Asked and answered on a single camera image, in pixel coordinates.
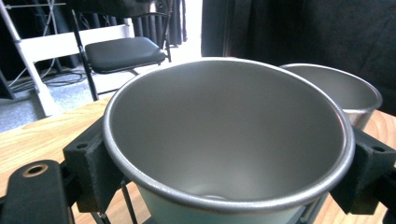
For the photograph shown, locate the black curtain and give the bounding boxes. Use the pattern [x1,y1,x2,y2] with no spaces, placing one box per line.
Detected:
[200,0,396,117]

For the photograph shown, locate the grey metal cup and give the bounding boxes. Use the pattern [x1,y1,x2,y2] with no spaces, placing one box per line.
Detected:
[279,63,384,132]

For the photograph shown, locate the black floor cables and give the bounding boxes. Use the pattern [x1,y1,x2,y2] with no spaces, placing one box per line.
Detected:
[7,66,90,94]

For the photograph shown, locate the black folding chair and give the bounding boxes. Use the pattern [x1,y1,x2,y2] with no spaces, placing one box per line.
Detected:
[70,0,174,103]

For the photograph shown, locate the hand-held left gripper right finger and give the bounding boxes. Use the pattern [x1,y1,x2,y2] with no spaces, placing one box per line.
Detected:
[329,126,396,217]

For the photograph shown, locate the teal metal cup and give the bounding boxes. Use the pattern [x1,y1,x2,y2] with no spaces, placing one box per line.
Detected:
[102,56,357,224]

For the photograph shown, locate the white desk frame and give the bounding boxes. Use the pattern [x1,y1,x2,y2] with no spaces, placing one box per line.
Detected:
[0,0,135,119]

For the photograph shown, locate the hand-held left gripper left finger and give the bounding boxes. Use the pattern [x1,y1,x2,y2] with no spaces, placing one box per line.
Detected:
[62,115,126,215]

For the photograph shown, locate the black wire basket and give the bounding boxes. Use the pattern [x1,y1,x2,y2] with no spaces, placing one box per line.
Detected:
[90,178,330,224]

